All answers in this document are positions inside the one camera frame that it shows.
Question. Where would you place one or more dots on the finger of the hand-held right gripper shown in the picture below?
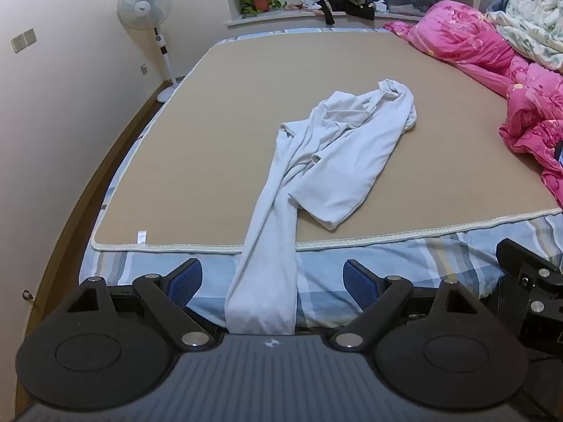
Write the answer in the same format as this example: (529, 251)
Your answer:
(525, 258)

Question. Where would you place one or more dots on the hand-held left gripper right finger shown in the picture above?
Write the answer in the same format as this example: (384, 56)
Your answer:
(358, 282)

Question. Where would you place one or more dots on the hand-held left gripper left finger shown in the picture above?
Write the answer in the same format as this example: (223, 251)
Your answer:
(184, 279)

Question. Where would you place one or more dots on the white long-sleeved shirt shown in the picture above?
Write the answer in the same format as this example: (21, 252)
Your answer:
(327, 158)

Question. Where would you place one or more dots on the striped blue bed sheet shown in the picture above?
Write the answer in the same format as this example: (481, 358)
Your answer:
(440, 263)

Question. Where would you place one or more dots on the tan bed mat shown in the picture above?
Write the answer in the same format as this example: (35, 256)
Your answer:
(246, 140)

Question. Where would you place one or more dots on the metal door stop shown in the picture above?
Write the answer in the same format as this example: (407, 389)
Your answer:
(27, 294)

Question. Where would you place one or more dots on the pink floral quilt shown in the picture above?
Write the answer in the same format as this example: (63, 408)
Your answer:
(497, 61)

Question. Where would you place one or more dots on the white leaf-print quilt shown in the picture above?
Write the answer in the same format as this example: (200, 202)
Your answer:
(534, 22)

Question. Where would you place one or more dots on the black cloth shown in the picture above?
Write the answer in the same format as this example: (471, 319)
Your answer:
(347, 9)

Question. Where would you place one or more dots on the white standing fan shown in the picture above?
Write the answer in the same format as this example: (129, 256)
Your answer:
(145, 6)

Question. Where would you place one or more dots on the wall light switch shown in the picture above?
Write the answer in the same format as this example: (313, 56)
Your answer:
(23, 40)

